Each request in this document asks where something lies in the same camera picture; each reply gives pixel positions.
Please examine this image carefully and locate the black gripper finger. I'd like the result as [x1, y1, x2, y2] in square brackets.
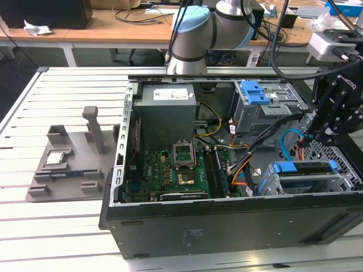
[307, 75, 345, 136]
[319, 109, 360, 145]

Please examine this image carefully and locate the hard disk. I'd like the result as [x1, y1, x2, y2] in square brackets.
[263, 160, 339, 196]

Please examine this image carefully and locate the grey disk bay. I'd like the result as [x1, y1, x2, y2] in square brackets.
[256, 160, 355, 196]

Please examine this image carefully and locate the blue bay latch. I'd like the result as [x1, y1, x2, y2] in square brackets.
[240, 81, 270, 105]

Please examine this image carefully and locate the crumpled clear plastic bag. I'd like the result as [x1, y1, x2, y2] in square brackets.
[307, 12, 340, 34]

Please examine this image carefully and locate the grey optical drive bay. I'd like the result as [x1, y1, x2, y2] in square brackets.
[229, 80, 309, 135]

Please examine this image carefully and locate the small black box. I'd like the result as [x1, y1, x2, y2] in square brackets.
[279, 12, 298, 29]

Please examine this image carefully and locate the blue cardboard box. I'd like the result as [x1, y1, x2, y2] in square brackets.
[324, 0, 363, 16]

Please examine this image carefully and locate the grey flat tray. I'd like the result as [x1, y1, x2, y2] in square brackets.
[297, 6, 331, 19]

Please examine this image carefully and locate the black speaker box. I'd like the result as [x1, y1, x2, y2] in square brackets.
[253, 10, 266, 40]

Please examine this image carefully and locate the installed RAM stick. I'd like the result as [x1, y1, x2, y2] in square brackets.
[214, 148, 230, 197]

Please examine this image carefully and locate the RAM slot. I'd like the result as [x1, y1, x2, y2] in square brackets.
[204, 149, 221, 199]

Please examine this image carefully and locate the metal socket cover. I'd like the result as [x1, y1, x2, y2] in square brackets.
[172, 141, 197, 169]

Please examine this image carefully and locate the black PC case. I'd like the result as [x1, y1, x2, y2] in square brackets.
[98, 74, 363, 260]

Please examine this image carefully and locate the grey power supply unit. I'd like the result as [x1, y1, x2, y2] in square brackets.
[132, 84, 198, 148]

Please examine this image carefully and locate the CPU socket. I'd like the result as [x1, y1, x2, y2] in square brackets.
[175, 169, 197, 187]

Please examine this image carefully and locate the black graphics card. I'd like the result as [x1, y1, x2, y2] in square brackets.
[160, 191, 209, 202]

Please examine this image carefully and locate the green motherboard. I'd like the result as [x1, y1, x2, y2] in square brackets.
[124, 147, 242, 203]

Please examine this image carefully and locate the black case fan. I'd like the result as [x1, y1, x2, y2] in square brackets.
[126, 117, 142, 182]

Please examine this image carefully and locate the wooden desk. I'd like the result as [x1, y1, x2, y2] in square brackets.
[0, 0, 363, 67]

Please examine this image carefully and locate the grey parts rack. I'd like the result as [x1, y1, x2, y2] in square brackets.
[25, 106, 120, 202]

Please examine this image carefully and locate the dark RAM stick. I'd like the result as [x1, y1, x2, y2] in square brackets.
[50, 169, 97, 178]

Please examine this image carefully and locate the silver CPU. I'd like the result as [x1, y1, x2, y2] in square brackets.
[46, 152, 67, 165]

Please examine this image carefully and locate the large black box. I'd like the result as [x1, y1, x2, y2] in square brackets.
[0, 0, 93, 30]

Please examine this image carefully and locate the crumpled white paper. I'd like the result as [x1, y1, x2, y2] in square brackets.
[24, 19, 53, 37]

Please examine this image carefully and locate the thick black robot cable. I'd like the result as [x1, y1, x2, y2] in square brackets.
[268, 0, 323, 80]

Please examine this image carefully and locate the blue SATA wire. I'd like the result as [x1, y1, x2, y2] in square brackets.
[280, 129, 313, 162]

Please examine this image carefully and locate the black camera cable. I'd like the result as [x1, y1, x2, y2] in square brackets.
[327, 0, 357, 29]

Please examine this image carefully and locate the black cable bundle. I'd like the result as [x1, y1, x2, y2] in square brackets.
[226, 112, 309, 174]

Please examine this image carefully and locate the yellow wire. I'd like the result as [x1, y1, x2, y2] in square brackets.
[195, 102, 222, 138]

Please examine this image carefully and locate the orange wire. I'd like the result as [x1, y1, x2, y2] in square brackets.
[231, 163, 255, 187]

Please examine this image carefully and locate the thin black base cable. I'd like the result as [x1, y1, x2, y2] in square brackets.
[164, 0, 196, 68]

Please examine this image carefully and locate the red and black fan wire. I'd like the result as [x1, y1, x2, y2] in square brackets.
[127, 118, 142, 168]

